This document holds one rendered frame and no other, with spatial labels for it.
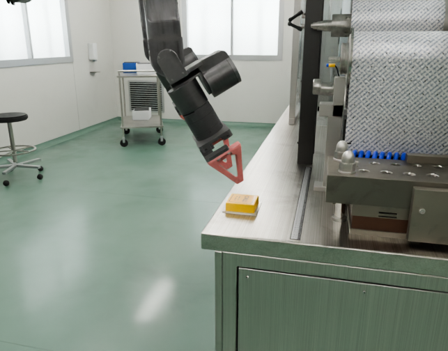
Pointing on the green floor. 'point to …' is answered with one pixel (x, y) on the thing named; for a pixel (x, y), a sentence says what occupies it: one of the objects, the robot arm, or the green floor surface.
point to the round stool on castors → (13, 145)
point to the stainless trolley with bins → (137, 120)
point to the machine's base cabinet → (329, 307)
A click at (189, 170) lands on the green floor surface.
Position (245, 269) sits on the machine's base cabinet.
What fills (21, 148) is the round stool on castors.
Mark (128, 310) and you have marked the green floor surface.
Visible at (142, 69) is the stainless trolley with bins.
